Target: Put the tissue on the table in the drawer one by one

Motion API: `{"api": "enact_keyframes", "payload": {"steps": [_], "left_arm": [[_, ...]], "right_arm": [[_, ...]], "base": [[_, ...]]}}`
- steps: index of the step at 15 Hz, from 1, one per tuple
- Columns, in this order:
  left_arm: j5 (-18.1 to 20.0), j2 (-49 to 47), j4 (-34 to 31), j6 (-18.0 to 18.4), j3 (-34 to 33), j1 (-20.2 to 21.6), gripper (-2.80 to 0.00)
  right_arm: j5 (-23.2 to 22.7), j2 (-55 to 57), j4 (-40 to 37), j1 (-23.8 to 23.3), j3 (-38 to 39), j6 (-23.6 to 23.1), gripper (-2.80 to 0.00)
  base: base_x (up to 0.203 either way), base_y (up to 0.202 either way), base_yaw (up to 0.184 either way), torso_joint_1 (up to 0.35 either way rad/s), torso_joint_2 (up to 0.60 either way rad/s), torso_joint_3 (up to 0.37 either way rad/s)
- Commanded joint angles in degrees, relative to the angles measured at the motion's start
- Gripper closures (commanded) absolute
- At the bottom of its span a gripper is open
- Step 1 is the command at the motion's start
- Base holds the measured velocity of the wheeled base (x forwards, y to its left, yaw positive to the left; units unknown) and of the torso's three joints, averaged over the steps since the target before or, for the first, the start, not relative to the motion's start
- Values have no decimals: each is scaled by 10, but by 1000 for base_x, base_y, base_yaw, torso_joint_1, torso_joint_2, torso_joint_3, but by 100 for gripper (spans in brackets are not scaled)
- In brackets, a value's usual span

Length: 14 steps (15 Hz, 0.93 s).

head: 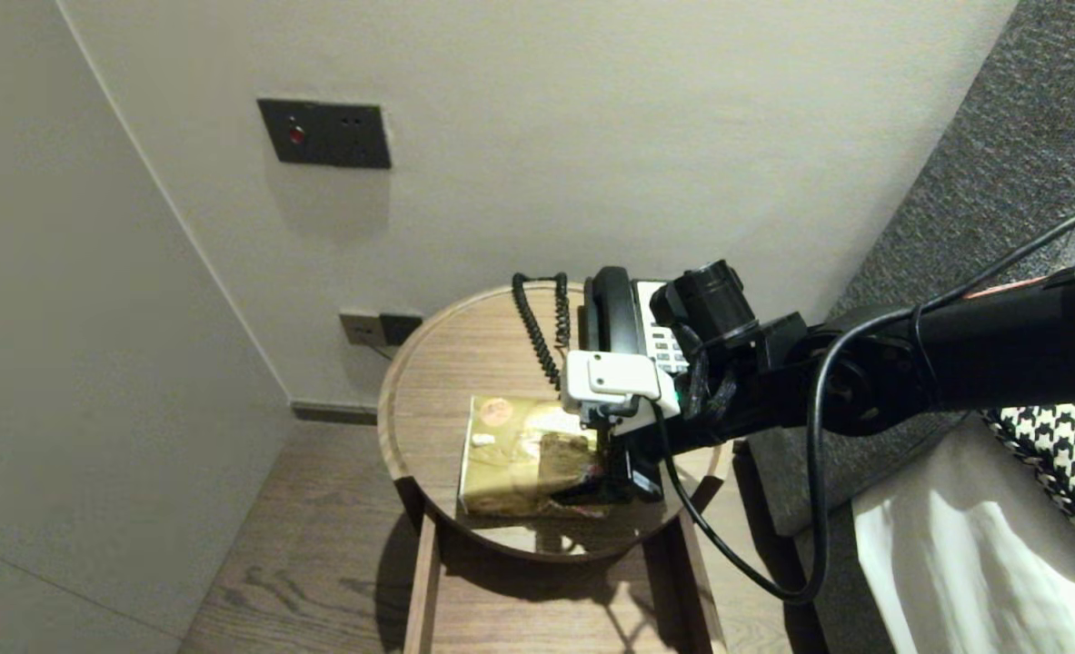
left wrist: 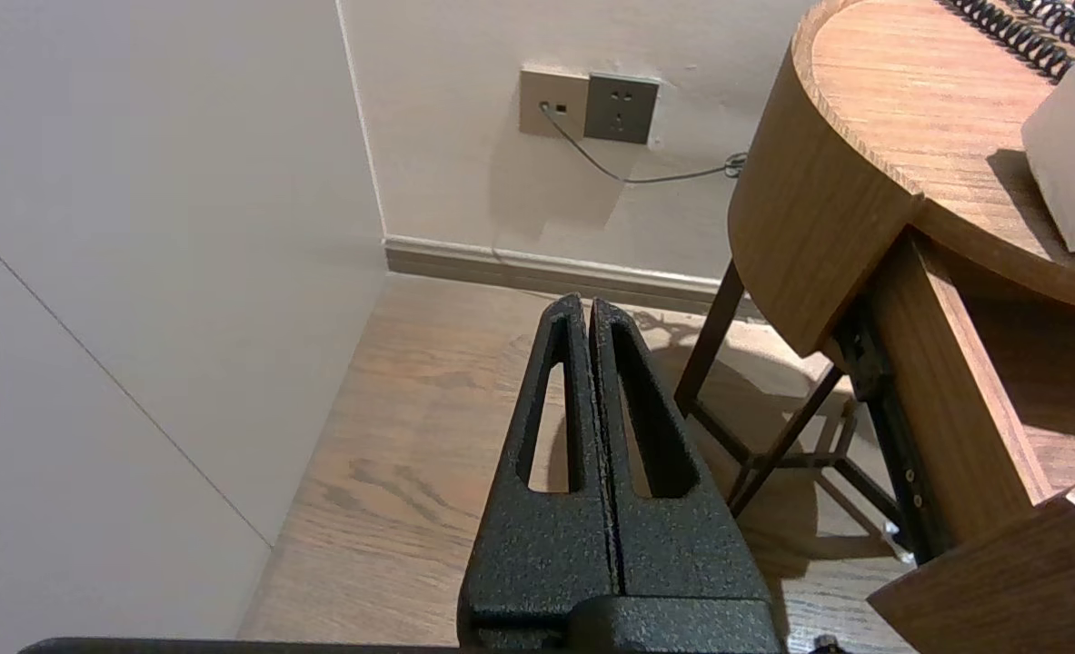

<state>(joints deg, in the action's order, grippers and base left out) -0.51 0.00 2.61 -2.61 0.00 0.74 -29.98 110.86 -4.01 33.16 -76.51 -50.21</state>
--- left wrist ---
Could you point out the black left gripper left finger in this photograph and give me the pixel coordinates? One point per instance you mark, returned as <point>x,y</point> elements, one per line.
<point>537,554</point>

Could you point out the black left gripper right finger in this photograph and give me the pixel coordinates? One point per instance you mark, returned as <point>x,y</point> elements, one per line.
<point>691,554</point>

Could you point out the curved wooden table drawer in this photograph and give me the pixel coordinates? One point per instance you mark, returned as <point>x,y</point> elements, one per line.
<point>955,409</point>

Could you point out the thin grey telephone line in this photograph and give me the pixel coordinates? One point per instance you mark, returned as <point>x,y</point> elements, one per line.
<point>628,179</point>

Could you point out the round wooden side table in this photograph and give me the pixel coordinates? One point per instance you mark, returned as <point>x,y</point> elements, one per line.
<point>910,91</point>

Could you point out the wall skirting board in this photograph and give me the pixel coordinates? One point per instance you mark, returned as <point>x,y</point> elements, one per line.
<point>546,272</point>

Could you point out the grey wall power outlet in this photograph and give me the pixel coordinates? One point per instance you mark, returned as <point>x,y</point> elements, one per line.
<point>622,109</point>

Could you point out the beige wall data socket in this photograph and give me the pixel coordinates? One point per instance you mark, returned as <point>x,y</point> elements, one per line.
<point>553,100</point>

